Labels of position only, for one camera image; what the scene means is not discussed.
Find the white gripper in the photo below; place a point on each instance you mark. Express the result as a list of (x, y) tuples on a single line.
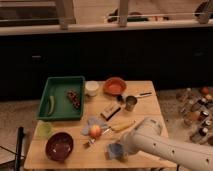
[(122, 156)]

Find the blue sponge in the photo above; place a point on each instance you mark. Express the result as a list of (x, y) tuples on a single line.
[(112, 150)]

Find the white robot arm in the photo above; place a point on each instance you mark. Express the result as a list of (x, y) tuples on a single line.
[(146, 136)]

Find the metal cup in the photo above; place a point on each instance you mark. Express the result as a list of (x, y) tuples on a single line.
[(131, 101)]

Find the white paper cup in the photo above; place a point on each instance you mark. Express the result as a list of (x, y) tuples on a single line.
[(91, 88)]

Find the green plastic cup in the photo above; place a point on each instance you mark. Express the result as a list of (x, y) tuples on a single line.
[(44, 130)]

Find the metal fork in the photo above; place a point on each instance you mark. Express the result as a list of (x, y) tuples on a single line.
[(91, 141)]

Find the red apple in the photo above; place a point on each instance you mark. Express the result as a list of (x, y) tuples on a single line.
[(95, 131)]

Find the light blue cloth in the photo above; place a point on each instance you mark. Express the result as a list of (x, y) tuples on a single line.
[(93, 121)]

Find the brown black box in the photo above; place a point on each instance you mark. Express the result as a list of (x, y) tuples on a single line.
[(110, 110)]

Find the dark red bowl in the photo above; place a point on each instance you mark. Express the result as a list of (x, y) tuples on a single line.
[(59, 146)]

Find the orange bowl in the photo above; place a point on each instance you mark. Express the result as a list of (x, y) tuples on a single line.
[(114, 86)]

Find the dark grapes bunch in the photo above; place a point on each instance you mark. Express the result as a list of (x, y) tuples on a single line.
[(73, 97)]

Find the green plastic tray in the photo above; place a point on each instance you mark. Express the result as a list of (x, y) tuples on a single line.
[(64, 109)]

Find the black stand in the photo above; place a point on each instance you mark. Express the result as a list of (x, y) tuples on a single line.
[(20, 136)]

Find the black handled spoon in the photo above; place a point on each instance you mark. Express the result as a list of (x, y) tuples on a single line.
[(123, 97)]

